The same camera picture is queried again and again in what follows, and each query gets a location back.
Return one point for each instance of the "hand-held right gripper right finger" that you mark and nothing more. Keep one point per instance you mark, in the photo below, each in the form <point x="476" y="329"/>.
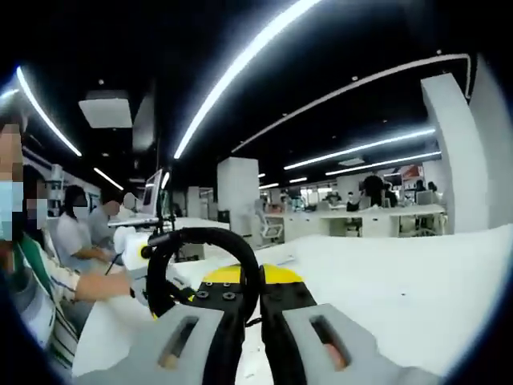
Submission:
<point x="320" y="345"/>

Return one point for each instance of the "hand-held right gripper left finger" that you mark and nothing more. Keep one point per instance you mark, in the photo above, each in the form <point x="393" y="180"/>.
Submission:
<point x="188" y="341"/>

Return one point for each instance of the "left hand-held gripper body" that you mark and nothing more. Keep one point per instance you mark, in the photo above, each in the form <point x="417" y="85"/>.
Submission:
<point x="130" y="246"/>

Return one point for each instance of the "white desk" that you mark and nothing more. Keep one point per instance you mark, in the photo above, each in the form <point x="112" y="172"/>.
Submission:
<point x="380" y="288"/>

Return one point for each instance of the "long ceiling light strip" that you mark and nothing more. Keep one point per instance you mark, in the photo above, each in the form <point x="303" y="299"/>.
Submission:
<point x="240" y="68"/>

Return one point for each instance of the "person's left hand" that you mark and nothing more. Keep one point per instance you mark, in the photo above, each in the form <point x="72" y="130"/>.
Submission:
<point x="102" y="286"/>

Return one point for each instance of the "white computer monitor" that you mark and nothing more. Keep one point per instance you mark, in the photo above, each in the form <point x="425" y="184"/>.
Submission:
<point x="153" y="194"/>

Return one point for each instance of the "person's striped shirt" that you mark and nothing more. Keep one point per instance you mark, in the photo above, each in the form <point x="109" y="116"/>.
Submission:
<point x="38" y="305"/>

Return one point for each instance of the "white office chair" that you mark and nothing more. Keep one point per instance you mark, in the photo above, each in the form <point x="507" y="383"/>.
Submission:
<point x="269" y="224"/>

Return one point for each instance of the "white office workstation row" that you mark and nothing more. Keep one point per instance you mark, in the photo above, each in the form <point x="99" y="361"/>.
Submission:
<point x="360" y="218"/>

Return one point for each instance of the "square ceiling air vent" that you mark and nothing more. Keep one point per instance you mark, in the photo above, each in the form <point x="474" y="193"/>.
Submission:
<point x="106" y="108"/>

